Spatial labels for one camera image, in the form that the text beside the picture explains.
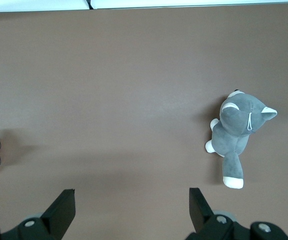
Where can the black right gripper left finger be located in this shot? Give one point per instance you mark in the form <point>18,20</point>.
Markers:
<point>58,212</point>

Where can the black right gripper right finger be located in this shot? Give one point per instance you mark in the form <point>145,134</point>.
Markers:
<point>198,212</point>

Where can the grey and white cat plush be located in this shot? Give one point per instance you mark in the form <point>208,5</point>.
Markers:
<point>234,117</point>

